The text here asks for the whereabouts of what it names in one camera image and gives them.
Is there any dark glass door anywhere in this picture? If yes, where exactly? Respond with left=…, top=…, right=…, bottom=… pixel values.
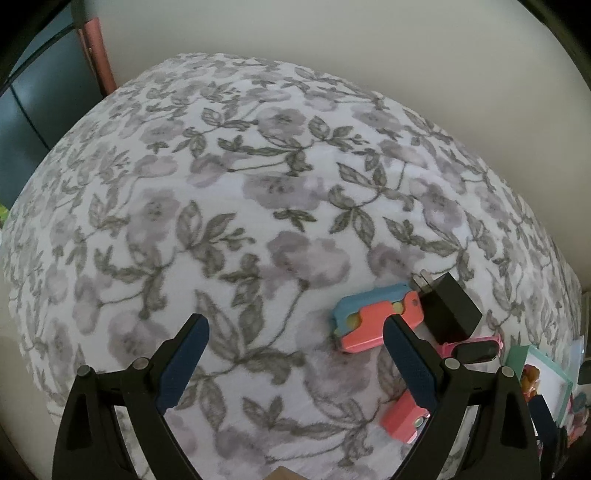
left=0, top=28, right=102, bottom=208

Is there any pink and blue toy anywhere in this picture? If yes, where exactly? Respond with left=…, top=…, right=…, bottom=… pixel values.
left=330, top=282, right=423, bottom=355

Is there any black charger plug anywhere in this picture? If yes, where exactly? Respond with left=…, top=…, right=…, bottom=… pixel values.
left=410, top=271, right=483, bottom=344

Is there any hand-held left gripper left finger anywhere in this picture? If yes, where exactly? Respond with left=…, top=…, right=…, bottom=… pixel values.
left=52, top=313, right=211, bottom=480

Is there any teal rimmed white tray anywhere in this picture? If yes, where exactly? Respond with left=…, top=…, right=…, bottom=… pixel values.
left=505, top=344, right=575, bottom=430

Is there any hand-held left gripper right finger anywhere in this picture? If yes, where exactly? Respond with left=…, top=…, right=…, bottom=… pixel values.
left=383, top=315, right=541, bottom=480

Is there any brown dog figurine pink outfit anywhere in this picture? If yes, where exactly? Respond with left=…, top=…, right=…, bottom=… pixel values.
left=522, top=364, right=541, bottom=398

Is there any pink wrist watch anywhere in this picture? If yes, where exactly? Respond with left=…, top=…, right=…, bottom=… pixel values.
left=436, top=333, right=504, bottom=365

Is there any small coral plastic toy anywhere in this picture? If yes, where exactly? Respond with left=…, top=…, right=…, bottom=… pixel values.
left=381, top=390, right=432, bottom=444

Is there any pink door frame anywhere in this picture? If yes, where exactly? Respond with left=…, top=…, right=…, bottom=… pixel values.
left=78, top=18, right=118, bottom=95

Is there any floral blanket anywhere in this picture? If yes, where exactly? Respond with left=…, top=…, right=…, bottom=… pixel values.
left=0, top=52, right=585, bottom=480

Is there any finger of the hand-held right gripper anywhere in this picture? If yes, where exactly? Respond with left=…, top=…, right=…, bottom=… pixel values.
left=529, top=394, right=561, bottom=467

